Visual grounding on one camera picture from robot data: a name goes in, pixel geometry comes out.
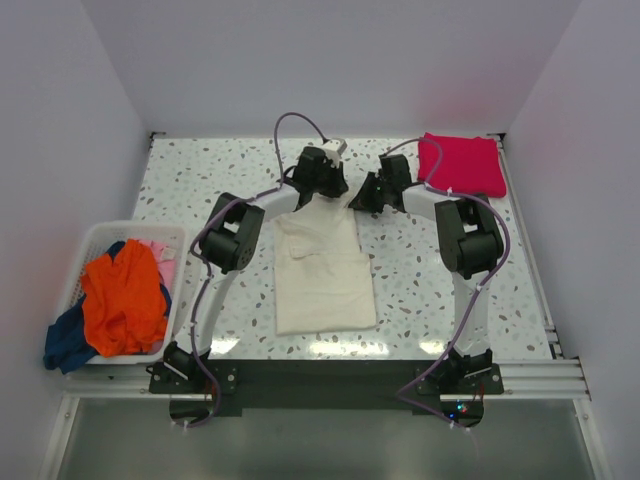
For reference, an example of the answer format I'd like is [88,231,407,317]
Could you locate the cream white t-shirt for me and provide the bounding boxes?
[274,194,376,336]

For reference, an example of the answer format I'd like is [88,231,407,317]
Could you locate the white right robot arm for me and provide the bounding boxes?
[349,155,509,393]

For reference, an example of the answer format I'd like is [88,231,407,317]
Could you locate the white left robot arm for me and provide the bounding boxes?
[163,138,348,392]

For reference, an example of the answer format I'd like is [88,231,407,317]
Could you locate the folded magenta t-shirt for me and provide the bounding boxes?
[418,133,507,198]

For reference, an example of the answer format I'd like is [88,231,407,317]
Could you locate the pink t-shirt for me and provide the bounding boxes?
[138,239,176,290]

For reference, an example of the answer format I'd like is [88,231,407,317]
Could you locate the white plastic laundry basket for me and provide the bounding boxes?
[58,220,191,366]

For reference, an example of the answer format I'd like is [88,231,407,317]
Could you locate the orange t-shirt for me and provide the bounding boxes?
[81,239,170,358]

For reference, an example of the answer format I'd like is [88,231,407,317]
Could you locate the navy blue t-shirt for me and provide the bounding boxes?
[43,240,172,374]

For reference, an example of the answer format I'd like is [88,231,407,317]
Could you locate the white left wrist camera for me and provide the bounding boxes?
[321,138,347,165]

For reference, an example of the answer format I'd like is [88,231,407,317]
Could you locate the aluminium frame rail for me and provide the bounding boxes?
[57,359,590,399]

